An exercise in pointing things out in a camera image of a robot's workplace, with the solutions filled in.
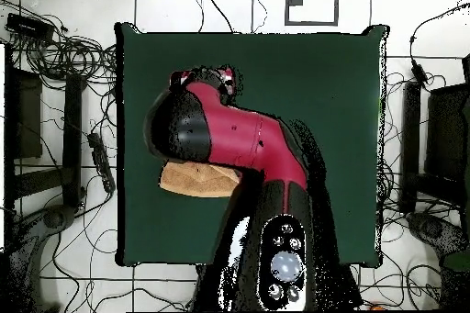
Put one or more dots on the orange terry towel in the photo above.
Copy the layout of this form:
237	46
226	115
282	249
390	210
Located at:
194	181

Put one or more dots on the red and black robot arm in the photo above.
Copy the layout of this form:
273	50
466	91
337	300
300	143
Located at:
238	133

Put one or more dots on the flat black adapter box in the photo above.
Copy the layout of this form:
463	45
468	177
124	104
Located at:
29	26

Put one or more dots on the dark green table cloth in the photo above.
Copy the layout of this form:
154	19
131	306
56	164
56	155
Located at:
312	107

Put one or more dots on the long black power strip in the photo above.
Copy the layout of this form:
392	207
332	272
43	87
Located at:
101	162

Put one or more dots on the black inline power adapter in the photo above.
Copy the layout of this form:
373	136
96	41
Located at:
419	72

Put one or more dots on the dark grey stand base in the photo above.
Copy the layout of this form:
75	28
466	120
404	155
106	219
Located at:
433	228
55	217

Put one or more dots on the small orange floor object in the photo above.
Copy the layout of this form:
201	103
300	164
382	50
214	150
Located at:
377	307

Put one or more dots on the dark green rounded object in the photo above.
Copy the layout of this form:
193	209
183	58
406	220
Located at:
457	261

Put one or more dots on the black metal frame stand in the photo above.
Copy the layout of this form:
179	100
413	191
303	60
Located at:
71	136
446	133

